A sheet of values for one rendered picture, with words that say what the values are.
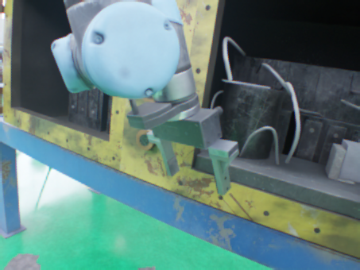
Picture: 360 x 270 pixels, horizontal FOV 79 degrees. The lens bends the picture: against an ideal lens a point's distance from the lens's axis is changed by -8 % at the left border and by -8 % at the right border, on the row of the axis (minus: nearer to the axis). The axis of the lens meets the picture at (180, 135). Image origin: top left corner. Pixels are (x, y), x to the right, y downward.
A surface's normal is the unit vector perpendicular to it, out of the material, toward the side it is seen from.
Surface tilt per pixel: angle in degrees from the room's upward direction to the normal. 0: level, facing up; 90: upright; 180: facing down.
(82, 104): 90
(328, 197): 90
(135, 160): 90
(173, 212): 90
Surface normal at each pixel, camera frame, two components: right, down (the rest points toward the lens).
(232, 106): -0.80, 0.03
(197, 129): -0.66, 0.46
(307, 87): -0.46, 0.15
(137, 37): 0.47, 0.28
